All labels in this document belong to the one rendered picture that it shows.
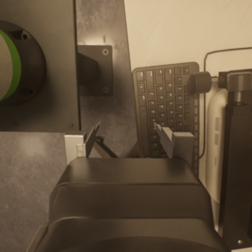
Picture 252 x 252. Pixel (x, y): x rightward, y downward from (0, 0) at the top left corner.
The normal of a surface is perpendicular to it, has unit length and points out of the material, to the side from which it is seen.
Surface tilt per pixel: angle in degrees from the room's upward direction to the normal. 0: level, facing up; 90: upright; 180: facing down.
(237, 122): 0
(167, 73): 5
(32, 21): 0
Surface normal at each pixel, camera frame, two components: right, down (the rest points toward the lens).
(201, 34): 0.02, 0.28
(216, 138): -0.77, 0.26
